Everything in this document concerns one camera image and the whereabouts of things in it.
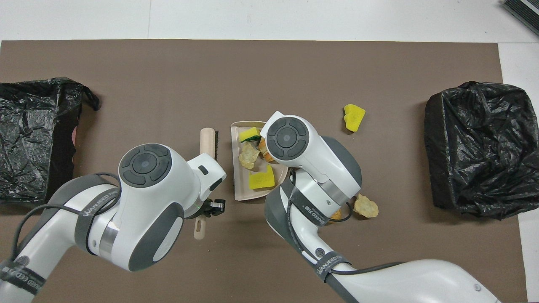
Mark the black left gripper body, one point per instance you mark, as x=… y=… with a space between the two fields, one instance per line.
x=204 y=209

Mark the yellow sponge with green pad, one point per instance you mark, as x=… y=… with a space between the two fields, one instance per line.
x=250 y=134

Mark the brown potato-shaped lump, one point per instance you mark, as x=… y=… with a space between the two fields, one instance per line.
x=336 y=215

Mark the pink bin under bag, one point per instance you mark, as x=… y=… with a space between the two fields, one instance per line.
x=74 y=136

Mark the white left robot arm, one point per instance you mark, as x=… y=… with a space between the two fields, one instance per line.
x=147 y=202

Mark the beige plastic dustpan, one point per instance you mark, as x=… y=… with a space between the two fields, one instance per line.
x=242 y=185

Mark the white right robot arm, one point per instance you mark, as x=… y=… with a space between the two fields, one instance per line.
x=328 y=168

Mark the brown table mat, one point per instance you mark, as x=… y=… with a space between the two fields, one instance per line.
x=294 y=63

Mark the pale ridged scrap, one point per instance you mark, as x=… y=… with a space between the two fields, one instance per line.
x=248 y=155

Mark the dark ribbed panel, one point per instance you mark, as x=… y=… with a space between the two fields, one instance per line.
x=524 y=10

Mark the black plastic trash bag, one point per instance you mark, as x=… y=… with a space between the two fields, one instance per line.
x=476 y=126
x=29 y=109

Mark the orange striped scrap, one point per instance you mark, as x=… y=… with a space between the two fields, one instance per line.
x=264 y=155

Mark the pale cream lump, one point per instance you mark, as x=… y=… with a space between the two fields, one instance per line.
x=366 y=207

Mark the beige hand brush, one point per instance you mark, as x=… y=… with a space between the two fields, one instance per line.
x=207 y=143

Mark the yellow sponge chunk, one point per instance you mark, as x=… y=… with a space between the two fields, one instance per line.
x=354 y=118

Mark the notched yellow sponge piece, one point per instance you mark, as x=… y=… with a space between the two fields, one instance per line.
x=261 y=179

